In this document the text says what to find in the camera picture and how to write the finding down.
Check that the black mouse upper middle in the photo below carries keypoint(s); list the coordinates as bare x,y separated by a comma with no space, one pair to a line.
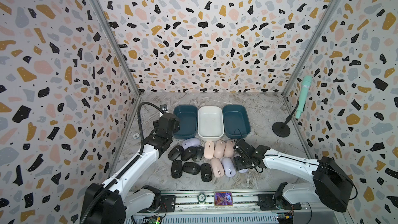
188,153

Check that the black mouse upper right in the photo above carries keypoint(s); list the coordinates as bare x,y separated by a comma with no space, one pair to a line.
199,153

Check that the green microphone on stand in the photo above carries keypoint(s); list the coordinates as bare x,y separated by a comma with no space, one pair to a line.
281,129

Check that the left teal storage box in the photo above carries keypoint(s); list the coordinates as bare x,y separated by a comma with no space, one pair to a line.
188,121

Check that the teal storage box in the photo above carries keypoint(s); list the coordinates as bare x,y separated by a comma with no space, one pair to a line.
188,121
236,122

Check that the small colourful screen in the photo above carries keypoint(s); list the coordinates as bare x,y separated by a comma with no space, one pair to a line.
223,199

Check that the white storage box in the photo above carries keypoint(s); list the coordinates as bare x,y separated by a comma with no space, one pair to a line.
210,123

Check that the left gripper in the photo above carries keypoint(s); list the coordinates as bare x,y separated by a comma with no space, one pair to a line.
158,124

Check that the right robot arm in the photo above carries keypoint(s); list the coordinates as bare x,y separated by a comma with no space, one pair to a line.
324,181

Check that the black mouse lower left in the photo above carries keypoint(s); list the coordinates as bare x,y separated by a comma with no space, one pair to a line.
176,169

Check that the black mouse upper left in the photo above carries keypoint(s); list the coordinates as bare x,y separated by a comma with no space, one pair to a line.
175,153

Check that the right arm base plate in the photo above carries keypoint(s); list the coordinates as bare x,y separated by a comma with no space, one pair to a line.
268,202

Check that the black mouse lower middle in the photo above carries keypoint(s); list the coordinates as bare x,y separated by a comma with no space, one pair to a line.
191,168

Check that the black mouse lower right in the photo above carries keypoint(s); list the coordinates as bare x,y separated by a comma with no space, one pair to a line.
206,172

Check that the aluminium front rail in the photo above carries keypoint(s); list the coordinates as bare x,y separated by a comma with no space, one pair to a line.
244,211

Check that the right teal storage box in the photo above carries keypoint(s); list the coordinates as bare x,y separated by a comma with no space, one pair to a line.
236,122

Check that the black mouse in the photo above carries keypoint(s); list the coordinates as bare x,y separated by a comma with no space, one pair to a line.
188,153
199,153
191,168
206,172
176,169
175,153

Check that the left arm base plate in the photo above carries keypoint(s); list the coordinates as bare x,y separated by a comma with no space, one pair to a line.
162,204

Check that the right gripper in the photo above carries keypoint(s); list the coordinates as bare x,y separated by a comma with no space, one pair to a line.
237,163

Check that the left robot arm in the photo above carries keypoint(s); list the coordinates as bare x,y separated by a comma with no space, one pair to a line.
108,203

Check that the pink mouse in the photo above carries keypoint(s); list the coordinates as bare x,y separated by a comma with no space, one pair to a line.
219,149
217,167
229,149
209,149

